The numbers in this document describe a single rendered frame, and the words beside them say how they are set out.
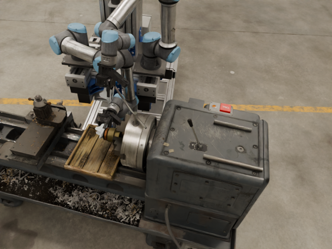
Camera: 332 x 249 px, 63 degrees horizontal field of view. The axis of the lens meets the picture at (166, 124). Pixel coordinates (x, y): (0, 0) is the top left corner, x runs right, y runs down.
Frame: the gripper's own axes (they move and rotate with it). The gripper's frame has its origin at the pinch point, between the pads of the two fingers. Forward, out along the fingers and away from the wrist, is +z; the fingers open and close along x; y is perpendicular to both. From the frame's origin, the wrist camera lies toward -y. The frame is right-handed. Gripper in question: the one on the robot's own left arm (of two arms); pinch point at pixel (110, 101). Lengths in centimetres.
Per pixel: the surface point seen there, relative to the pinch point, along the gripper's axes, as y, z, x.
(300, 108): -172, 58, -221
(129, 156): -15.3, 24.5, 9.3
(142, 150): -21.7, 19.4, 8.8
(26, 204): 82, 129, -32
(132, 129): -14.2, 11.2, 3.5
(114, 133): -2.0, 20.6, -3.8
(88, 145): 18.2, 41.2, -14.7
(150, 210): -30, 69, -1
